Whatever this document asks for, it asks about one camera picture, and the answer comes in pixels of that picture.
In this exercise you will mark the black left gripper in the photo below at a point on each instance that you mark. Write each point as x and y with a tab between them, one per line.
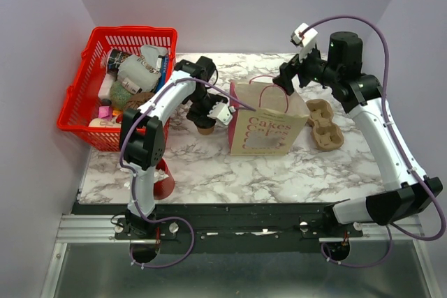
195	116

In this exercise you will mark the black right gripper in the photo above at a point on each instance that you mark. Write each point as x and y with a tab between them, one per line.
288	70

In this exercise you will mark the brown paper coffee cup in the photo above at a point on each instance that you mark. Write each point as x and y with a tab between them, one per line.
206	131

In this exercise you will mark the pink and beige paper bag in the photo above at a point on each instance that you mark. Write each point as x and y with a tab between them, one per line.
266	121

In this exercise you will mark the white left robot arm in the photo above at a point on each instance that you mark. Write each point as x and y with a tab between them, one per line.
142	139

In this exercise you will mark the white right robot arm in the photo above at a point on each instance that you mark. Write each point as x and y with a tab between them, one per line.
408	189

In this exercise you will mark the blue book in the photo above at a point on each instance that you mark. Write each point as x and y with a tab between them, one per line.
163	63

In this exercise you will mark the brown round lidded box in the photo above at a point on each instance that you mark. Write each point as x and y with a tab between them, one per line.
137	100

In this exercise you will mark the grey cloth pouch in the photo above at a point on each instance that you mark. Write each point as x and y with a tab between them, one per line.
141	73

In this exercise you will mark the brown cardboard cup carrier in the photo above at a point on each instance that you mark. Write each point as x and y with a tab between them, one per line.
326	135

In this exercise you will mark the red plastic shopping basket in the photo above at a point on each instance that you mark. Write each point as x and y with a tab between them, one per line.
81	103

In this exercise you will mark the red cylindrical straw holder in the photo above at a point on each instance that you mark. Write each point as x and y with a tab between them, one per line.
164	188

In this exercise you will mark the dark printed can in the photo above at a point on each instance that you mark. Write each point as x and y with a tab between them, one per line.
114	59

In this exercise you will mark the pink small packet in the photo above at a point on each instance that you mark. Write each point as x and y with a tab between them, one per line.
105	112

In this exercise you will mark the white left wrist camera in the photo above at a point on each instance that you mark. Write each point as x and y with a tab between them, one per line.
222	112

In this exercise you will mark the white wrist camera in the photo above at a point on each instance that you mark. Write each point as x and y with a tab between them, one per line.
306	42
222	112

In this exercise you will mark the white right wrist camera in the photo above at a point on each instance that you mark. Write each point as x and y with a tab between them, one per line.
306	42

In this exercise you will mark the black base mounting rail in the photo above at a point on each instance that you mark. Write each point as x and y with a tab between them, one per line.
225	228

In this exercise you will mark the aluminium frame rail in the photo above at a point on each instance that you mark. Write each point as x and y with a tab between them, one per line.
99	229

